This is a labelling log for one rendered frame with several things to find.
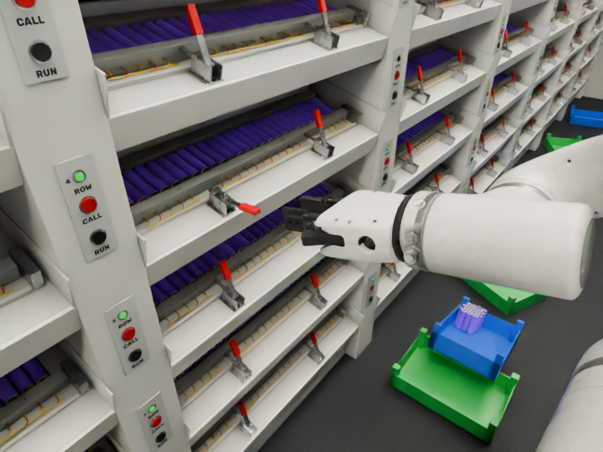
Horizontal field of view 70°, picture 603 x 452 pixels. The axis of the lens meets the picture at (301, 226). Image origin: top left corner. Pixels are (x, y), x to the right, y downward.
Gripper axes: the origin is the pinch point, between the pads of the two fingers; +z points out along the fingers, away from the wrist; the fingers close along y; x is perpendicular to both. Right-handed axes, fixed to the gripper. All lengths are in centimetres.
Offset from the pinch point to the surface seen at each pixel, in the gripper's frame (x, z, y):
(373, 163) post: -9.1, 17.5, 44.3
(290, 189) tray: -3.3, 15.6, 13.8
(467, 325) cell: -76, 10, 75
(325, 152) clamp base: -0.2, 15.6, 25.3
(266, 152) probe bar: 3.2, 20.3, 14.5
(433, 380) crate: -80, 12, 52
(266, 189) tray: -1.4, 16.2, 8.9
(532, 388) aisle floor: -87, -11, 68
